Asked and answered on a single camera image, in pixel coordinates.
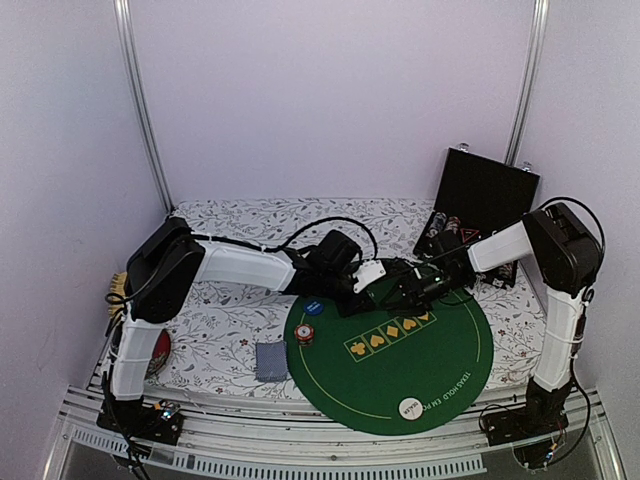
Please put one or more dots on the red floral round cushion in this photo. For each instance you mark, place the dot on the red floral round cushion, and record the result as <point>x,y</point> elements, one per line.
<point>160,354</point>

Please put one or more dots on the white dealer button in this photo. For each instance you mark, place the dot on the white dealer button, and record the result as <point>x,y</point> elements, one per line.
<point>411,409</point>

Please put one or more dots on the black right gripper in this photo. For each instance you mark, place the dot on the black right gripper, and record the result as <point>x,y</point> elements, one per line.
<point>413,285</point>

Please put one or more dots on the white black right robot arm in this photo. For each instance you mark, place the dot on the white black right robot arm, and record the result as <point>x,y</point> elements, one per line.
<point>569,258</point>

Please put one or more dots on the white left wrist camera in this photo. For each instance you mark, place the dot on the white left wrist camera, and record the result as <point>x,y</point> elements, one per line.
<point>366,274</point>

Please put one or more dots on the blue playing card deck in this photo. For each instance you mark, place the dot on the blue playing card deck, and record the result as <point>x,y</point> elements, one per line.
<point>271,362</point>

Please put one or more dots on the aluminium frame post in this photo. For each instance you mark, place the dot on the aluminium frame post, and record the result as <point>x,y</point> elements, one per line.
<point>124,25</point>
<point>532,61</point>

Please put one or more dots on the black poker chip case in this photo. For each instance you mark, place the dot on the black poker chip case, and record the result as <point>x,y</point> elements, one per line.
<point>476,197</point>

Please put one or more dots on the right aluminium frame post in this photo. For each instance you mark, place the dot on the right aluminium frame post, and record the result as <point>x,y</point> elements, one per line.
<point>532,61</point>

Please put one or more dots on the round green poker mat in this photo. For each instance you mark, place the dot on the round green poker mat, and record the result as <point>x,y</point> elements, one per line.
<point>359,368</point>

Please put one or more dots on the left aluminium frame post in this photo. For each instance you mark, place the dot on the left aluminium frame post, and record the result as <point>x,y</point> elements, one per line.
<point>124,25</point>

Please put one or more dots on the woven bamboo basket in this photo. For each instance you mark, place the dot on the woven bamboo basket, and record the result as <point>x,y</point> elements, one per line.
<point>116,293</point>

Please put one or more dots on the floral white table cloth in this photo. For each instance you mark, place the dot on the floral white table cloth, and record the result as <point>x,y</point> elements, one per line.
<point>214,336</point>

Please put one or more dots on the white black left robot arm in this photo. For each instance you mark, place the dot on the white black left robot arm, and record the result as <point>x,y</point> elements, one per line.
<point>157,281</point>

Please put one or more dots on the blue blind button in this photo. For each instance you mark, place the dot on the blue blind button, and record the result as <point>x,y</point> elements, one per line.
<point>313,307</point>

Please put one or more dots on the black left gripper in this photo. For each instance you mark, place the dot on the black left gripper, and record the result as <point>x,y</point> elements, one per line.
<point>356,307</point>

